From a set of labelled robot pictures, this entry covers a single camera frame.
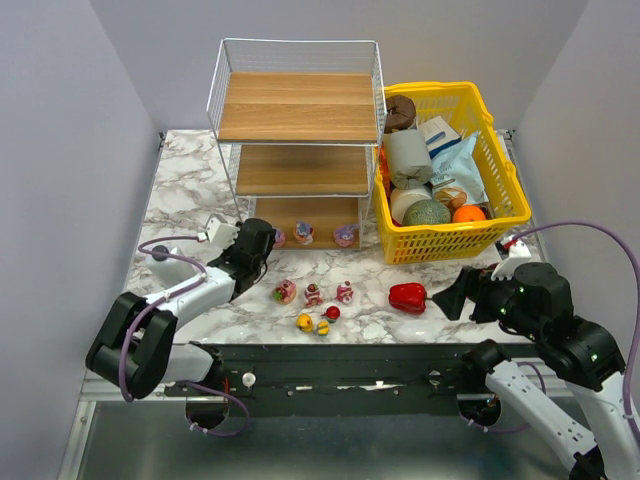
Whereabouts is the white blue box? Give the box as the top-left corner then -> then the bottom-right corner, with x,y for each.
417,116 -> 462,158

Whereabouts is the brown chocolate donut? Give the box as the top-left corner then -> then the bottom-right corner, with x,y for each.
384,95 -> 417,134

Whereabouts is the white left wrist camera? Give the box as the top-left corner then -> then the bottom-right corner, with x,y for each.
205,214 -> 240,249

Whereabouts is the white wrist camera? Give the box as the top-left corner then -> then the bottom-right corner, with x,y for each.
491,236 -> 531,281
205,214 -> 240,249

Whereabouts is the pink bear strawberry toy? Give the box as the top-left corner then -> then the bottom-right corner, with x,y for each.
304,283 -> 323,308

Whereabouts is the pink strawberry cake toy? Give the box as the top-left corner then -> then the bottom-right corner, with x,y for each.
272,279 -> 297,305

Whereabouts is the aluminium frame rail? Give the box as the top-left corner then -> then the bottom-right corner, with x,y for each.
57,358 -> 189,480

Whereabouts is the pink bear cake toy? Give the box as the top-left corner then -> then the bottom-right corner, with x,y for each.
335,281 -> 354,305

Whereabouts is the red strawberry toy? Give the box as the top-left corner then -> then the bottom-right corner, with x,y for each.
322,306 -> 341,323

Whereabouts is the purple bunny figure toy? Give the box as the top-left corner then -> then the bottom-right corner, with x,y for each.
333,224 -> 359,248

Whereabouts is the light blue snack bag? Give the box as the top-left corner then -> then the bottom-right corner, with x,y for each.
431,132 -> 488,211

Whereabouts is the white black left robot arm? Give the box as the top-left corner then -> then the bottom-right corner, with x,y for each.
85,217 -> 276,402

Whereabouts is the white bottle grey cap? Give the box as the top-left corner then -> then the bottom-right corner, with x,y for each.
145,244 -> 198,287

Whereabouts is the purple bunny donut toy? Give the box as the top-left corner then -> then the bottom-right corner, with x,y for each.
294,220 -> 314,245

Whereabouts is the white wire wooden shelf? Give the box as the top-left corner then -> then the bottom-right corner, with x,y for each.
207,38 -> 386,250

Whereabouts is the white cylinder container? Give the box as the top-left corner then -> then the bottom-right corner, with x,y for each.
389,185 -> 432,225

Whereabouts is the green melon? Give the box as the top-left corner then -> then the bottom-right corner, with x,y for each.
402,199 -> 452,226

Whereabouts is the yellow duck toy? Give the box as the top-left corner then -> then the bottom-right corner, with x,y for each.
296,313 -> 314,333

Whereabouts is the grey paper roll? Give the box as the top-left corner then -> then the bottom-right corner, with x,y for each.
384,130 -> 433,190

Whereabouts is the yellow plastic basket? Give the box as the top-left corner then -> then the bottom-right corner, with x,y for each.
374,82 -> 531,264

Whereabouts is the orange fruit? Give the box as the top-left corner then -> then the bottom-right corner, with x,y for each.
452,205 -> 486,223

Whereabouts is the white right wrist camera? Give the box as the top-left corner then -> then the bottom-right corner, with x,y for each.
491,236 -> 531,281

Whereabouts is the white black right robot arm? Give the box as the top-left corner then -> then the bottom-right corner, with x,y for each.
432,262 -> 639,479

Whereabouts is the red bell pepper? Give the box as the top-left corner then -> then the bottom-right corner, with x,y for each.
388,282 -> 428,315

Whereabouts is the purple bunny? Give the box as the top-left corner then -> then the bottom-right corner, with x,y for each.
273,229 -> 286,249

